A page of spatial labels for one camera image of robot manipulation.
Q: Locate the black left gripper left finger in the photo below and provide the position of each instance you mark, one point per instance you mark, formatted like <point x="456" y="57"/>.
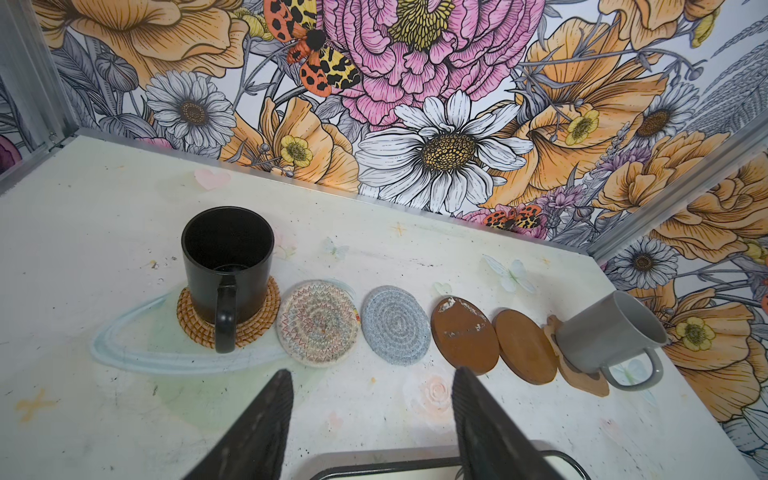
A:
<point x="254" y="447"/>

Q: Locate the scratched dark brown wooden coaster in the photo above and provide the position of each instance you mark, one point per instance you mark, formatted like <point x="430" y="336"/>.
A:
<point x="464" y="336"/>

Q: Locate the aluminium corner post right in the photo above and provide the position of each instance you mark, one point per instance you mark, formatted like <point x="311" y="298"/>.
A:
<point x="736" y="151"/>

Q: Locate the white strawberry print tray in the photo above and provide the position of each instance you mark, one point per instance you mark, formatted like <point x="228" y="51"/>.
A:
<point x="441" y="468"/>

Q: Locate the cork paw print coaster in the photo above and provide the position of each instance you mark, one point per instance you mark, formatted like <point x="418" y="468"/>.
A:
<point x="594" y="384"/>

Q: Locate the aluminium corner post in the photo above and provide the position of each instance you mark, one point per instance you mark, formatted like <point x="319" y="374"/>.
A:
<point x="33" y="101"/>
<point x="736" y="151"/>

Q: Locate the grey mug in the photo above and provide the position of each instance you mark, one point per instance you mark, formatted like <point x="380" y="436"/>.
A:
<point x="613" y="330"/>

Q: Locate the round woven rattan coaster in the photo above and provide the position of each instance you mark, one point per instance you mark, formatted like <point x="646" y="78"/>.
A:
<point x="202" y="332"/>

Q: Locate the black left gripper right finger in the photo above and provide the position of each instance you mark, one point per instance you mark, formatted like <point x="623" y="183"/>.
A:
<point x="491" y="446"/>

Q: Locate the aluminium corner post left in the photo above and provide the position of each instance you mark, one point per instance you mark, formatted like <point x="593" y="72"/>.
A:
<point x="33" y="101"/>

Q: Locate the black mug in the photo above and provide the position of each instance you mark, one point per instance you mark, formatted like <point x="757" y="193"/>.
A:
<point x="227" y="254"/>

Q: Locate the plain brown wooden coaster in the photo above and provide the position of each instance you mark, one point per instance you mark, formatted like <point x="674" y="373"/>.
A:
<point x="524" y="347"/>

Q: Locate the grey-blue braided rope coaster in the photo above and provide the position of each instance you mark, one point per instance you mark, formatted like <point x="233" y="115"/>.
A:
<point x="395" y="326"/>

